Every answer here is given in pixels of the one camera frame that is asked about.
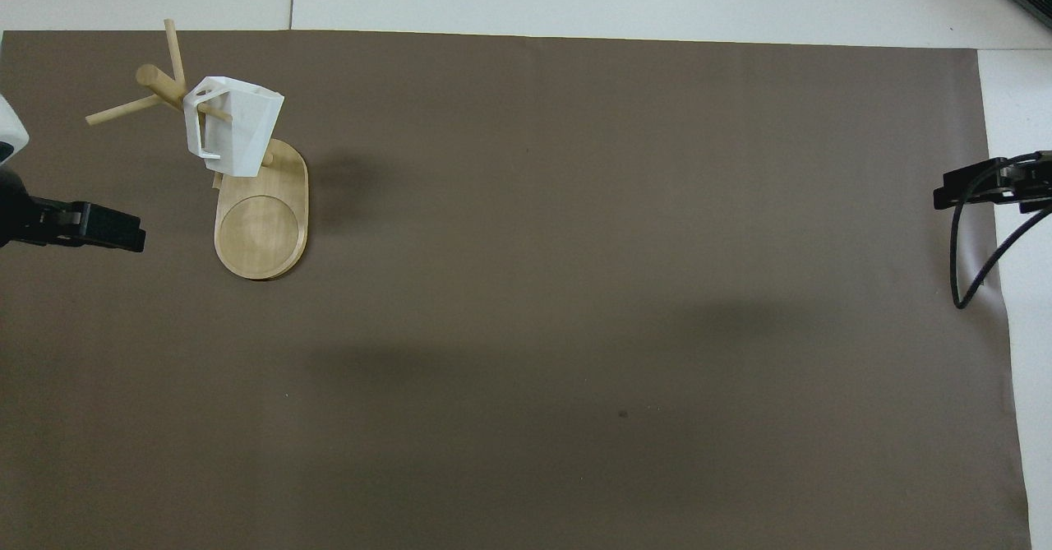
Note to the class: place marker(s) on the wooden cup rack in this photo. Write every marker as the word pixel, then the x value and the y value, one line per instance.
pixel 261 229

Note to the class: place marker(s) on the white faceted cup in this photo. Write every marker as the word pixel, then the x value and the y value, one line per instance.
pixel 243 131

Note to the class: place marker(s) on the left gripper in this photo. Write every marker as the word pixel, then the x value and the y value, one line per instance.
pixel 15 213

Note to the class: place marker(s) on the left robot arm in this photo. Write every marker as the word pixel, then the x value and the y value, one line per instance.
pixel 8 129

